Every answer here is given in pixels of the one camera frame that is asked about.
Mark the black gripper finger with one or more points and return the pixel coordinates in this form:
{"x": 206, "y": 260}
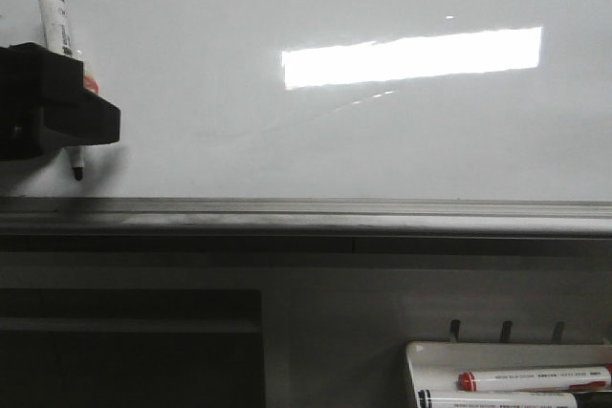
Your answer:
{"x": 45, "y": 106}

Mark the white marker tray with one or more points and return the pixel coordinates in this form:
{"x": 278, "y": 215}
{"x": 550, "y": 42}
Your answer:
{"x": 437, "y": 365}

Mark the red capped marker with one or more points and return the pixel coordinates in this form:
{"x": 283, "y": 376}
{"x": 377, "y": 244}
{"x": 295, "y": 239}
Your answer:
{"x": 547, "y": 379}

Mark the black white whiteboard marker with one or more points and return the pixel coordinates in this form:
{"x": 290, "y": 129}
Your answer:
{"x": 59, "y": 40}

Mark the orange round magnet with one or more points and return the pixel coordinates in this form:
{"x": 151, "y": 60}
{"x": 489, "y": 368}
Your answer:
{"x": 90, "y": 82}

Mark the black capped marker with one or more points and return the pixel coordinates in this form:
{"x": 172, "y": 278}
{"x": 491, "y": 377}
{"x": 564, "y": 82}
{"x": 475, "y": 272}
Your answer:
{"x": 441, "y": 399}

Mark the grey whiteboard ledge rail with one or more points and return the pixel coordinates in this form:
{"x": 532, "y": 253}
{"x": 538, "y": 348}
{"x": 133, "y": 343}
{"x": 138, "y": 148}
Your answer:
{"x": 343, "y": 226}

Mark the white whiteboard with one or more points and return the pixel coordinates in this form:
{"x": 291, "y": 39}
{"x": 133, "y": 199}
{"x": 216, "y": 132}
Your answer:
{"x": 380, "y": 99}

